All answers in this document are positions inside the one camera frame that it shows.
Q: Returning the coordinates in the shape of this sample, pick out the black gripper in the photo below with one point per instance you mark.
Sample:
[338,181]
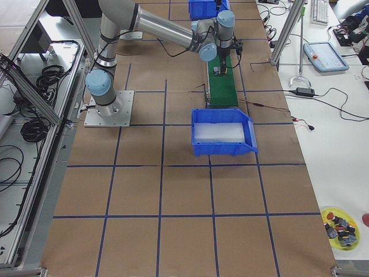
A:
[223,54]

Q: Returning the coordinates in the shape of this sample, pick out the yellow mushroom push button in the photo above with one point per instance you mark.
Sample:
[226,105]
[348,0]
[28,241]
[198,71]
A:
[216,71]

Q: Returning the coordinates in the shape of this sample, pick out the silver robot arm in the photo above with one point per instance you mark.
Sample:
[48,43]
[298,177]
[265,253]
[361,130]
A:
[212,39]

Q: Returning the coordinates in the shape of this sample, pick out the yellow plate of buttons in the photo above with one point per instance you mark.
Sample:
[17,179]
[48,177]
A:
[341,229]

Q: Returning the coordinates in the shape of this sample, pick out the green conveyor belt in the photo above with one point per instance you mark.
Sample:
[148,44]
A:
[221,91]

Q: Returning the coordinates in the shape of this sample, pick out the left blue plastic bin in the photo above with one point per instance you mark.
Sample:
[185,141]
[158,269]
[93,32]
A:
[205,9]

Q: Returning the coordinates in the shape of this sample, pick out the blue plastic bin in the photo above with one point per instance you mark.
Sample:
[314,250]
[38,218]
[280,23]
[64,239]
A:
[205,9]
[224,115]

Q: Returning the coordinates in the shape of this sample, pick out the right blue plastic bin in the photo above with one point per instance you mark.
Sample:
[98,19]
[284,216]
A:
[224,115]

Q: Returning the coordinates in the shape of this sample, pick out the white foam pad right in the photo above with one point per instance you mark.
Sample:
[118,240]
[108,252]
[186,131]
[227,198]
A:
[218,133]

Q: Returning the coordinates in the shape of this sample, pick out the black power adapter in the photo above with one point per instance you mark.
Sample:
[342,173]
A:
[306,92]

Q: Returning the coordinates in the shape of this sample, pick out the long metal rod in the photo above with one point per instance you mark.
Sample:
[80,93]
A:
[300,80]

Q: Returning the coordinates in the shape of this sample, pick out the blue teach pendant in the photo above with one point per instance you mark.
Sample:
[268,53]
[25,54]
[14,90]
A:
[324,57]

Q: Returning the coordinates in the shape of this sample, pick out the white keyboard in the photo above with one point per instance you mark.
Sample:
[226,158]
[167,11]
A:
[319,12]

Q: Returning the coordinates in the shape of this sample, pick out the aluminium frame post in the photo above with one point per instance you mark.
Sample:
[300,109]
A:
[289,24]

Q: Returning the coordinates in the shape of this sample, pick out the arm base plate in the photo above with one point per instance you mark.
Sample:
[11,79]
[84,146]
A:
[131,35]
[115,115]

